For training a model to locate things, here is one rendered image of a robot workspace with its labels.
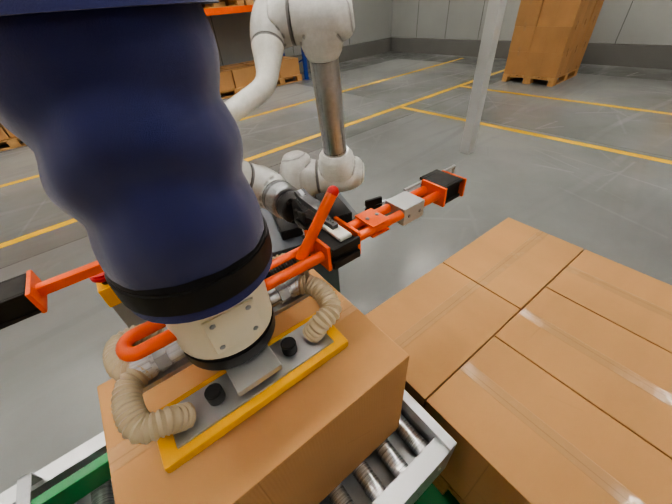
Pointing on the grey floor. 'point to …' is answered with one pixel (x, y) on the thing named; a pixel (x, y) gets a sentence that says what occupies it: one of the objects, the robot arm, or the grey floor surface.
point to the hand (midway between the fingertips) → (337, 239)
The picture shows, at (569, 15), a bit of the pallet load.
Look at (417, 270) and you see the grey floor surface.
